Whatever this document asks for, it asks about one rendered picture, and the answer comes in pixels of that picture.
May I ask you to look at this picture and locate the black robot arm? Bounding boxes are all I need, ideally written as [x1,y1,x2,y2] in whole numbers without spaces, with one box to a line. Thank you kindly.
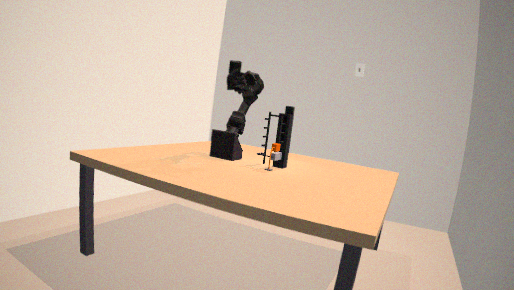
[226,60,264,137]

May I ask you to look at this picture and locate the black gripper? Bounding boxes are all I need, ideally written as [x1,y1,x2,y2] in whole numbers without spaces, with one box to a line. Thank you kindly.
[227,69,258,105]

